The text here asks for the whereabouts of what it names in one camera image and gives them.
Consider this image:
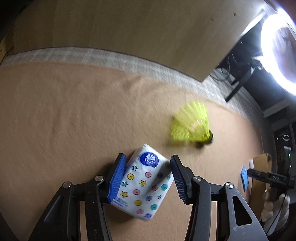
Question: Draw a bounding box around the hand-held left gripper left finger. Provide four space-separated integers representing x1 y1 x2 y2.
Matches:
29 153 127 241

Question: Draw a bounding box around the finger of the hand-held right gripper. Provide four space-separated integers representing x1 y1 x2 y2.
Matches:
247 169 269 181

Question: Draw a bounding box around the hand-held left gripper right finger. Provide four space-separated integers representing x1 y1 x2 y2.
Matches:
170 154 270 241

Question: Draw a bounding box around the cardboard box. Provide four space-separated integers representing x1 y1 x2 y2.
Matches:
251 153 273 205

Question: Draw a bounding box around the white patterned tissue pack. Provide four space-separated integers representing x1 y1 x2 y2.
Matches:
107 143 174 221

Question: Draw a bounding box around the person's right hand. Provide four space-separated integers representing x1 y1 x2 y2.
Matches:
260 191 291 229

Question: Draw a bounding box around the blue and white box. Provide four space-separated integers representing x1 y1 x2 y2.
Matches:
240 165 250 192

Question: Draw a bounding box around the yellow shuttlecock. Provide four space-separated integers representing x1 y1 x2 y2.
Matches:
170 100 214 149

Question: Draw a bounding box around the black tripod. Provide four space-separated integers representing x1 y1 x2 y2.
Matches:
225 69 253 103

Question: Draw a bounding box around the wooden board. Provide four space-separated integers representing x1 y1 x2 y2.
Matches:
13 0 267 83

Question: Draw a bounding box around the ring light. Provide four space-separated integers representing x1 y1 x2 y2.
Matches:
260 13 296 97

